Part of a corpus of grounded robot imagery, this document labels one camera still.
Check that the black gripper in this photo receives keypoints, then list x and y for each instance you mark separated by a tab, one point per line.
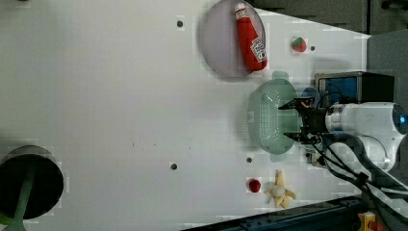
313	120

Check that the green plastic strainer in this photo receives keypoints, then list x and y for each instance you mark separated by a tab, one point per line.
267	124

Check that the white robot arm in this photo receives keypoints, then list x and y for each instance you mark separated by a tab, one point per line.
359	143

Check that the blue bowl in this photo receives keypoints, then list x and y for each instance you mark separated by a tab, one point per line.
310	92

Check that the black toaster oven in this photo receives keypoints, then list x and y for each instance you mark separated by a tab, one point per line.
354	87

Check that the peeled toy banana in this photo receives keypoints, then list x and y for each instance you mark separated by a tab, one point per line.
279	193

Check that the red toy strawberry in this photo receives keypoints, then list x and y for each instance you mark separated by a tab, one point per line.
299	45

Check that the small red toy fruit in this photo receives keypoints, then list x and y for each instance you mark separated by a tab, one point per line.
254	185

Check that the red ketchup bottle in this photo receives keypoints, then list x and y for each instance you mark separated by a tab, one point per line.
253	50

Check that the grey round plate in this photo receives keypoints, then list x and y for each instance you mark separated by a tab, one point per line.
219	38

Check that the yellow emergency stop box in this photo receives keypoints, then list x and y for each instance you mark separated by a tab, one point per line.
369	222

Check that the black camera mount lower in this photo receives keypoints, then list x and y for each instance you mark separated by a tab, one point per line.
32	184

